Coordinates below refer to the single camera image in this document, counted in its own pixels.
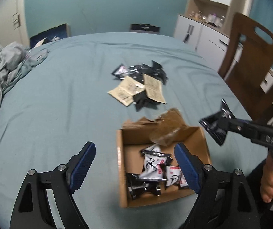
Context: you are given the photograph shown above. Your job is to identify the beige snack packet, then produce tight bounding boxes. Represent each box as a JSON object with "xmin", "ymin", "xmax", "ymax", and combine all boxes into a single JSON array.
[
  {"xmin": 108, "ymin": 77, "xmax": 145, "ymax": 106},
  {"xmin": 143, "ymin": 74, "xmax": 166, "ymax": 104}
]

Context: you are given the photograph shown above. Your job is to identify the person's right hand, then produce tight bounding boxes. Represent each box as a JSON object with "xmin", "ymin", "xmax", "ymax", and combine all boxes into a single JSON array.
[{"xmin": 260, "ymin": 152, "xmax": 273, "ymax": 203}]

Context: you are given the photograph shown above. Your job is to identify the brown plastic wrap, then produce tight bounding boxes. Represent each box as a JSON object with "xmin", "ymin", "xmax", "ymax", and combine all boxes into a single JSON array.
[{"xmin": 149, "ymin": 108, "xmax": 190, "ymax": 147}]

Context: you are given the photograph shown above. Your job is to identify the teal bed sheet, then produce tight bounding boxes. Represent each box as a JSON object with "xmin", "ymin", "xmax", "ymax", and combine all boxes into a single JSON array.
[{"xmin": 0, "ymin": 31, "xmax": 271, "ymax": 229}]

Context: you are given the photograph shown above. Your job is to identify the white snack packet in box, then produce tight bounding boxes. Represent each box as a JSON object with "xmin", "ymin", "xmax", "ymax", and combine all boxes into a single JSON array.
[{"xmin": 139, "ymin": 144, "xmax": 189, "ymax": 189}]

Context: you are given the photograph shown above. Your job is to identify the wooden chair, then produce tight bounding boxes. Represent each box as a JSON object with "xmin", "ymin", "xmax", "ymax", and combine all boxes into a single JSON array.
[{"xmin": 218, "ymin": 12, "xmax": 273, "ymax": 123}]

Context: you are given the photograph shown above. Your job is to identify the cardboard box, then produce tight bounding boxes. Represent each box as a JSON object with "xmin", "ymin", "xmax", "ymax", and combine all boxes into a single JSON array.
[{"xmin": 116, "ymin": 117, "xmax": 211, "ymax": 208}]

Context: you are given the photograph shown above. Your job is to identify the pile of black snack packets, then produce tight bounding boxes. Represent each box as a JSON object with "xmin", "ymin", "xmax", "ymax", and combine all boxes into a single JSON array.
[{"xmin": 127, "ymin": 60, "xmax": 169, "ymax": 111}]

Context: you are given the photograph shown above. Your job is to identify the black snack packets in box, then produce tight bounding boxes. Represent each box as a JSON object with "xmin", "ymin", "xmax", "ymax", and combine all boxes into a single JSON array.
[{"xmin": 126, "ymin": 173, "xmax": 161, "ymax": 200}]

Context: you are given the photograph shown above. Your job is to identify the white cabinet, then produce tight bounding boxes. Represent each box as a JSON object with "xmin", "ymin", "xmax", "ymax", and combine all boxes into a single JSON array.
[{"xmin": 173, "ymin": 0, "xmax": 273, "ymax": 94}]

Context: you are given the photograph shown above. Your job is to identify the black white snack packet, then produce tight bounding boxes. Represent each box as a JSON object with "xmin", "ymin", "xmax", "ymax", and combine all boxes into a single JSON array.
[{"xmin": 112, "ymin": 64, "xmax": 130, "ymax": 80}]

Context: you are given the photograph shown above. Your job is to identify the crumpled grey blanket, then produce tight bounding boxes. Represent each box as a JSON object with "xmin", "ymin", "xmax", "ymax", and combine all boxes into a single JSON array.
[{"xmin": 0, "ymin": 42, "xmax": 49, "ymax": 107}]

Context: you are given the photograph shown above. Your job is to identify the dark blue framed picture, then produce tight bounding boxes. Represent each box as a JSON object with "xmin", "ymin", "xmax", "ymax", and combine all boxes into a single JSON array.
[{"xmin": 30, "ymin": 23, "xmax": 70, "ymax": 49}]

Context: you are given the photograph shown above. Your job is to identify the white door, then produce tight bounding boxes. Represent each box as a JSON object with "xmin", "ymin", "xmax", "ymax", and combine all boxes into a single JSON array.
[{"xmin": 0, "ymin": 0, "xmax": 30, "ymax": 47}]

